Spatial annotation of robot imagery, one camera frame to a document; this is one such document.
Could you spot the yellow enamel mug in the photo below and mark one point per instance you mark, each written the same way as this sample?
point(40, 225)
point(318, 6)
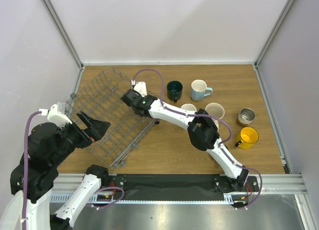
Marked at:
point(246, 138)

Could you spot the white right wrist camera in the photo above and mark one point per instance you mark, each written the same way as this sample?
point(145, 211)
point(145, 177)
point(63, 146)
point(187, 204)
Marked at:
point(139, 87)

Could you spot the light blue mug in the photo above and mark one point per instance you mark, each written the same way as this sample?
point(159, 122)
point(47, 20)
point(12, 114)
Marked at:
point(199, 90)

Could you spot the dark green mug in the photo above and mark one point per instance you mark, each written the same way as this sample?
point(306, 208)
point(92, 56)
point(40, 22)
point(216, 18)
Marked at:
point(174, 90)

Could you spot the steel brown tumbler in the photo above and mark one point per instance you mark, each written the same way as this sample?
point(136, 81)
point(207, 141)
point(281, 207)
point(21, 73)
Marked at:
point(245, 117)

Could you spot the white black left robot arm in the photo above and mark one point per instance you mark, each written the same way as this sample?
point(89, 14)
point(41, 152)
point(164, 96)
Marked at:
point(46, 146)

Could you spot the grey wire dish rack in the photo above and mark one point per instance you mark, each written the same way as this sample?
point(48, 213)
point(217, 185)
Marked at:
point(100, 98)

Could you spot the cream floral tall mug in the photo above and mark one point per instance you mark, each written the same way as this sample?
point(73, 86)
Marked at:
point(216, 110)

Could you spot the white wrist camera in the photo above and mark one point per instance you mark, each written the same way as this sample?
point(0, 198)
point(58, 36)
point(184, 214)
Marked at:
point(56, 115)
point(139, 87)

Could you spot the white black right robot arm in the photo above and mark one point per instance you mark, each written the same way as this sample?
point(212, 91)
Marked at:
point(202, 131)

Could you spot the pink faceted mug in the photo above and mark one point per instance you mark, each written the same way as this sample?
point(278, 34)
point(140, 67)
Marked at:
point(188, 107)

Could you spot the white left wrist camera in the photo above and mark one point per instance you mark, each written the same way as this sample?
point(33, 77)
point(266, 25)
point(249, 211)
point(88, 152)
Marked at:
point(56, 115)

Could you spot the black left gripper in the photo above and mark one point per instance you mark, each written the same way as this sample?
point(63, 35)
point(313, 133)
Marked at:
point(96, 129)

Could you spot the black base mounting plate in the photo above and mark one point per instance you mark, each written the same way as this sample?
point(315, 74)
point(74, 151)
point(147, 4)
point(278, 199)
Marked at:
point(180, 187)

